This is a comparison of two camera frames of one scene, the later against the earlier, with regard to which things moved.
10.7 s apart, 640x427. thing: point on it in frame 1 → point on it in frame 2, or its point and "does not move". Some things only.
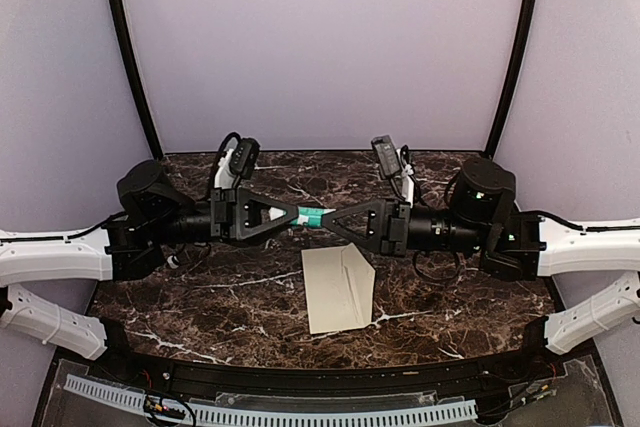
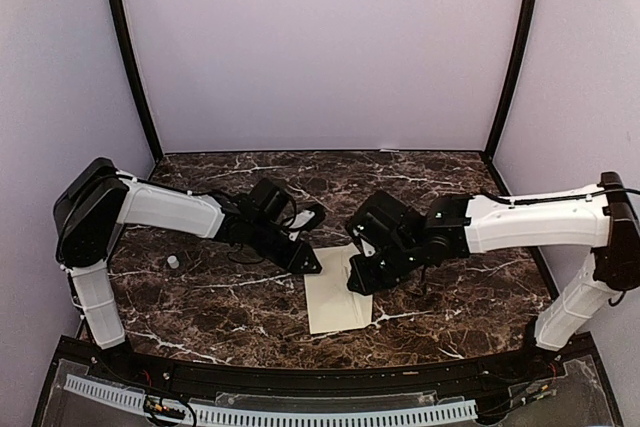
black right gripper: (387, 225) → (366, 283)
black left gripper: (237, 213) → (294, 261)
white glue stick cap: (173, 261) does not move
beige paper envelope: (340, 289) does not move
